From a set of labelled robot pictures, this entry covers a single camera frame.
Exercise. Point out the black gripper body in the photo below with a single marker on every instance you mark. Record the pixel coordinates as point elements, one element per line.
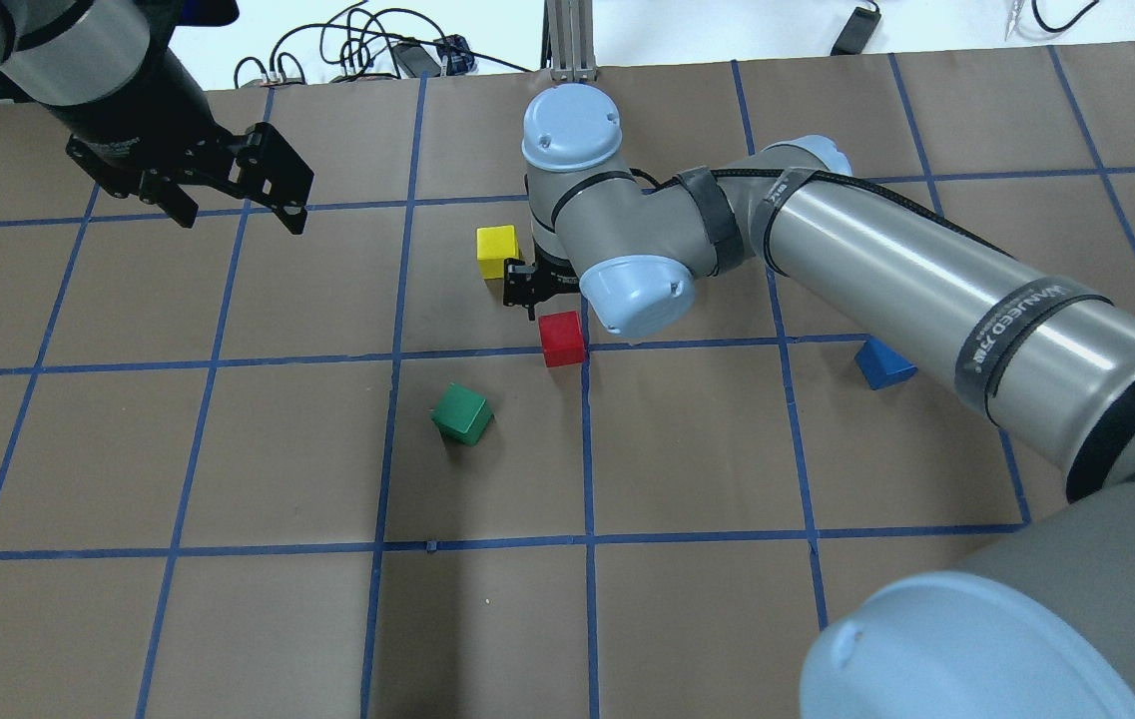
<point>528,287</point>
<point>140,105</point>

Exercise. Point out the red wooden block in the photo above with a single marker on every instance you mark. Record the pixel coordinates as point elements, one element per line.
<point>562,339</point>

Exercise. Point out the yellow wooden block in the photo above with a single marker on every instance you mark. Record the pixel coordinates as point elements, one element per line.
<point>494,246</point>

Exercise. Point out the green wooden block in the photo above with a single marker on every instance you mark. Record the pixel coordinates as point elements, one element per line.
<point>462,414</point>

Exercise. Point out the blue wooden block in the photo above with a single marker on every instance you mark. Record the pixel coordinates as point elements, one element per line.
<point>882,367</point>

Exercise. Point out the brown grid paper mat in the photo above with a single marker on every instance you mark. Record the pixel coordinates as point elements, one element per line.
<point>222,495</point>

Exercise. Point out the black power adapter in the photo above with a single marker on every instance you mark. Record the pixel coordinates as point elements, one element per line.
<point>857,31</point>

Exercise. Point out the aluminium frame post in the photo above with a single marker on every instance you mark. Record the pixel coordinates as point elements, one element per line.
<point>567,41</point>

